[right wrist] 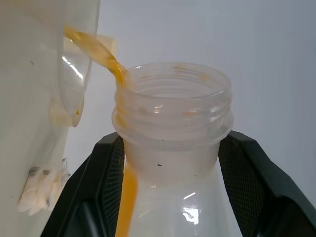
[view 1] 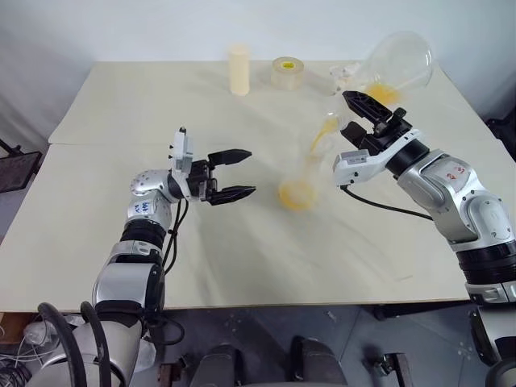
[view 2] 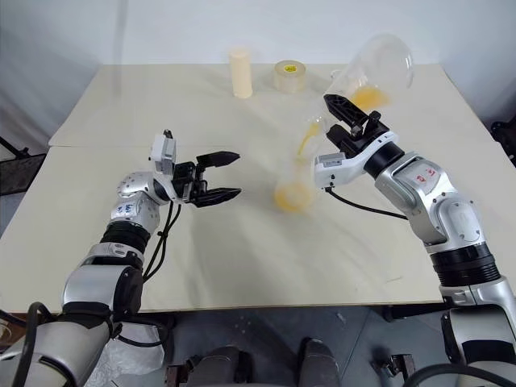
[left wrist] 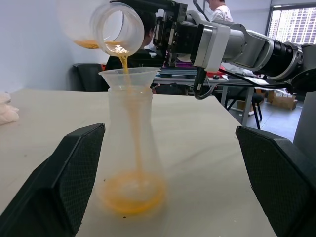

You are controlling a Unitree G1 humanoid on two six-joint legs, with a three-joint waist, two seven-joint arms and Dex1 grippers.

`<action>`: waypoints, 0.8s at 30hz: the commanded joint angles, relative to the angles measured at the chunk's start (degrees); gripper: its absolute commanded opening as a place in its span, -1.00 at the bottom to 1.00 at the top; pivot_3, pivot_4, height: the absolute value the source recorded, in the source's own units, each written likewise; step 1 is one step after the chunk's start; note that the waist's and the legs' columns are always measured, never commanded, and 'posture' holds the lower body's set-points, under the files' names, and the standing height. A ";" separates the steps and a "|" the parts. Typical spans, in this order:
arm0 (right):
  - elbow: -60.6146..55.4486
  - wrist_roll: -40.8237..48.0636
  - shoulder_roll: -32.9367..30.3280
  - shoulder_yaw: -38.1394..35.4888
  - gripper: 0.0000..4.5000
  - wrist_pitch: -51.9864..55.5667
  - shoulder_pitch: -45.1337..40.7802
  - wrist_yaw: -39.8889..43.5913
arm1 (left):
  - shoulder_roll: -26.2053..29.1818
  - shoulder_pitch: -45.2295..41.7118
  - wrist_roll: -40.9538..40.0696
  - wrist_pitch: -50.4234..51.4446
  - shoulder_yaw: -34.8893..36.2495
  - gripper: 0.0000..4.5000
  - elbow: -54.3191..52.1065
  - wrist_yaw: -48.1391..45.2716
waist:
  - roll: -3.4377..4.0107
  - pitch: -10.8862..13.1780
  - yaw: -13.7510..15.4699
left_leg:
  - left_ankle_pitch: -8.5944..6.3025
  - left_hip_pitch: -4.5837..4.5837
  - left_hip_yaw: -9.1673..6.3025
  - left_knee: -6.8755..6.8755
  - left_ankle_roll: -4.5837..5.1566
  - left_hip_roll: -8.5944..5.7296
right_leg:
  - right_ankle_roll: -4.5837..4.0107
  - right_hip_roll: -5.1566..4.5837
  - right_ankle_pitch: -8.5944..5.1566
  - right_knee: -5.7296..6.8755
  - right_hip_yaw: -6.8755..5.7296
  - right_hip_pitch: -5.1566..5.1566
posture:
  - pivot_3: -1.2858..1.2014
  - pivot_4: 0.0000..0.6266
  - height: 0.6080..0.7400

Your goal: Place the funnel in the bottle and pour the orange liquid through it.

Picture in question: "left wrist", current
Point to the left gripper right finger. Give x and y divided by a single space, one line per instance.
286 185

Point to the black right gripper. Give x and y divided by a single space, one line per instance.
182 37

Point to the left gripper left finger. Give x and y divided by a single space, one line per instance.
49 192

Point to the flask with orange liquid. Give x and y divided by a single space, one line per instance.
113 29

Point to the translucent plastic flask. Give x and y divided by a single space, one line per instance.
130 138

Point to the person in black clothes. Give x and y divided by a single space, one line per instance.
149 24

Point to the person in white shirt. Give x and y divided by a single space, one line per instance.
222 13

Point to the translucent plastic funnel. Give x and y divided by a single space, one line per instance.
138 76

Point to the cardboard box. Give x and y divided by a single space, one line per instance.
284 101

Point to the grey office desk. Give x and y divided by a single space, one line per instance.
248 103

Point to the black chair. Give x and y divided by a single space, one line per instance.
89 76

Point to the window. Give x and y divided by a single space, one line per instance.
296 24

